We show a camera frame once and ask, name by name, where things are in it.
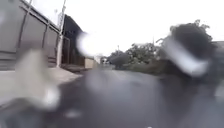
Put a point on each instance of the dark building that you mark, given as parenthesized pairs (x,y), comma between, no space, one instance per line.
(71,40)

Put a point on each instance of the pale utility pole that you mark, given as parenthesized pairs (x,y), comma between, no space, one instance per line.
(60,40)

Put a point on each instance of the row of trees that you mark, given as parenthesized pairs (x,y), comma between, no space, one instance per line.
(136,56)

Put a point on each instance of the pale concrete pavement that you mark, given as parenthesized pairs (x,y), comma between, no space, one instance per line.
(63,75)

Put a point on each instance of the grey asphalt road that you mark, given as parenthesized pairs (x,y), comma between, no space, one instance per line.
(120,96)

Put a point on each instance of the large dark tree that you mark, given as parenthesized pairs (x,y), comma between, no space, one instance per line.
(191,41)

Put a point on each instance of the grey panel wall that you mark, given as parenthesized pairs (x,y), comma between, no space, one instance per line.
(30,35)

